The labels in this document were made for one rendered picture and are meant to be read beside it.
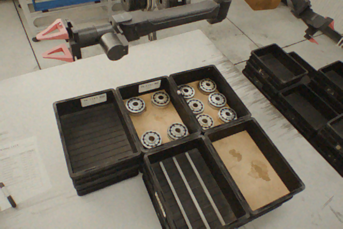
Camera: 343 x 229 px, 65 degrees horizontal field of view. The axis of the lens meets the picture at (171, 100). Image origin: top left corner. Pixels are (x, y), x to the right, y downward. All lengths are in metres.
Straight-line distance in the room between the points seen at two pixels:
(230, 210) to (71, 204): 0.70
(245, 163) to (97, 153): 0.70
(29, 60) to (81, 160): 1.89
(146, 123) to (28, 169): 0.60
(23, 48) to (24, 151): 1.81
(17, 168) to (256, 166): 1.14
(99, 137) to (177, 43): 1.03
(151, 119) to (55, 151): 0.50
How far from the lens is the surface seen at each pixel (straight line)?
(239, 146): 1.41
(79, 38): 0.79
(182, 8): 0.95
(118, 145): 1.30
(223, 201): 1.26
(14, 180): 1.47
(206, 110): 1.48
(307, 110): 2.46
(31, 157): 1.49
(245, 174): 1.34
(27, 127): 1.60
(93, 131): 1.36
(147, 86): 1.44
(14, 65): 3.00
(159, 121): 1.38
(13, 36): 3.35
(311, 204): 1.60
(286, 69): 2.53
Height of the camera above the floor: 1.96
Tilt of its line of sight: 50 degrees down
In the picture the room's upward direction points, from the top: 12 degrees clockwise
